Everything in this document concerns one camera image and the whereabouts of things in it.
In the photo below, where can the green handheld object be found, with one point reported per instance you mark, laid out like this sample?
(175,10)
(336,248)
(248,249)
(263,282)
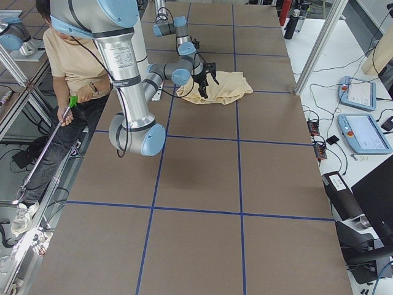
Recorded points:
(21,191)

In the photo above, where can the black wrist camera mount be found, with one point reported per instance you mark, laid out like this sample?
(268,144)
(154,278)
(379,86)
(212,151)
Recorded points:
(210,68)
(195,43)

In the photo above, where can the orange black adapter box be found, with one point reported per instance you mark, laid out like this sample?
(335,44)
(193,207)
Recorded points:
(320,151)
(313,127)

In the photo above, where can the lower blue teach pendant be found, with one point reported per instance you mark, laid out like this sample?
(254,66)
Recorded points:
(363,134)

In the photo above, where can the black water bottle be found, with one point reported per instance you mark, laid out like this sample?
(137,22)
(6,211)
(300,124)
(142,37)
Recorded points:
(291,24)

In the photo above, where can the black monitor arm base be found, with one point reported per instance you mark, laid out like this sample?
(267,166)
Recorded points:
(366,257)

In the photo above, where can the aluminium frame post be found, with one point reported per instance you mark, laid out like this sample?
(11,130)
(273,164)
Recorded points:
(321,41)

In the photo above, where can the white sneaker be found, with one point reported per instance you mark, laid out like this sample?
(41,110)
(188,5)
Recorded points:
(24,217)

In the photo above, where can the blue teach pendant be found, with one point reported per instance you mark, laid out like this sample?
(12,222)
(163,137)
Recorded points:
(357,93)
(363,134)

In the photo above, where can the clear water bottle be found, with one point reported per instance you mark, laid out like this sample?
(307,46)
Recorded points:
(302,16)

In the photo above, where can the white pedestal column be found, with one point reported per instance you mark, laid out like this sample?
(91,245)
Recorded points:
(144,46)

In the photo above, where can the upper blue teach pendant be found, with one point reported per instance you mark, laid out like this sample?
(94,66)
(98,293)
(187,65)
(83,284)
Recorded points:
(357,93)

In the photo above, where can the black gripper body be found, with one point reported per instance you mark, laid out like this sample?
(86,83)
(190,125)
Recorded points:
(200,77)

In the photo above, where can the black box with white label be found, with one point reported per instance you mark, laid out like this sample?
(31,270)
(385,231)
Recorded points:
(341,196)

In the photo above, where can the lower orange black adapter box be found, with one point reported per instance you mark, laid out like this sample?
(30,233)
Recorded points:
(320,151)

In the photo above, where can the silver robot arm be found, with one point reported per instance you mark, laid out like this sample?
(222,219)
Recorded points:
(113,26)
(166,24)

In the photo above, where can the red fire extinguisher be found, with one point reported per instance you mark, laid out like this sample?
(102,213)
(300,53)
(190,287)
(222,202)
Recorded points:
(286,4)

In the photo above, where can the person in beige shirt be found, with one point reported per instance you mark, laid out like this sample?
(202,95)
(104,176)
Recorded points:
(76,71)

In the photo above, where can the aluminium side frame rail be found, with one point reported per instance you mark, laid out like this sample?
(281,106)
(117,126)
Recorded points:
(21,254)

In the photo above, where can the black monitor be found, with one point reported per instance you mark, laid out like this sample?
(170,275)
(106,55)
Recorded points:
(374,194)

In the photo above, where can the small black square device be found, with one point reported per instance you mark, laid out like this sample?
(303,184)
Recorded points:
(332,140)

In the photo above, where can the cream long sleeve shirt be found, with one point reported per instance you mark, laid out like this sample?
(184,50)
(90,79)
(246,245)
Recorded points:
(232,86)

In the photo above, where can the upper orange black adapter box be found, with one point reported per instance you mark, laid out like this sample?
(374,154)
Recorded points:
(313,127)

